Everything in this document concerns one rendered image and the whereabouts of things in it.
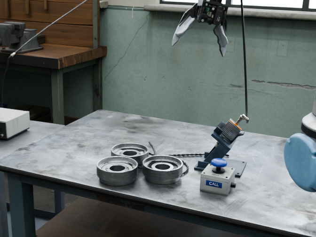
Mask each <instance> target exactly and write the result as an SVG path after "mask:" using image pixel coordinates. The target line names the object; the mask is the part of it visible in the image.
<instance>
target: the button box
mask: <svg viewBox="0 0 316 237"><path fill-rule="evenodd" d="M235 170H236V169H235V168H230V167H221V170H220V171H218V170H216V167H214V166H213V165H211V164H208V166H207V167H206V168H205V169H204V170H203V172H202V173H201V176H200V190H201V191H206V192H211V193H215V194H220V195H224V196H228V194H229V192H230V191H231V189H232V188H235V187H236V183H234V181H235Z"/></svg>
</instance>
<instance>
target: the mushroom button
mask: <svg viewBox="0 0 316 237"><path fill-rule="evenodd" d="M211 165H213V166H214V167H216V170H218V171H220V170H221V167H226V166H227V161H226V160H224V159H222V158H214V159H212V161H211Z"/></svg>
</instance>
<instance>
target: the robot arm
mask: <svg viewBox="0 0 316 237"><path fill-rule="evenodd" d="M227 11H228V6H225V5H223V3H222V0H198V2H197V3H195V4H194V5H193V7H191V8H190V9H188V10H187V11H186V12H185V13H184V15H183V16H182V18H181V20H180V22H179V24H178V27H177V29H176V31H175V34H174V36H173V40H172V46H173V45H174V44H175V43H176V42H177V41H178V40H179V38H180V37H181V36H182V35H184V33H185V31H187V30H188V29H190V28H192V27H193V26H194V22H193V21H194V20H195V18H196V19H197V20H198V22H199V23H200V22H203V23H204V22H205V23H208V24H209V25H211V24H215V27H214V29H213V32H214V34H215V35H216V36H217V42H218V44H219V50H220V53H221V55H222V57H224V55H225V52H226V47H227V44H228V40H227V36H226V29H227V21H226V15H227ZM225 12H226V13H225ZM224 14H225V15H224ZM194 17H195V18H194ZM284 161H285V165H286V168H287V170H288V172H289V175H290V177H291V178H292V180H293V181H294V182H295V183H296V184H297V185H298V186H299V187H300V188H301V189H303V190H305V191H308V192H316V95H315V100H314V105H313V110H312V112H311V113H310V114H308V115H306V116H305V117H304V118H303V119H302V124H301V128H300V133H296V134H294V135H292V136H290V138H288V139H287V141H286V143H285V146H284Z"/></svg>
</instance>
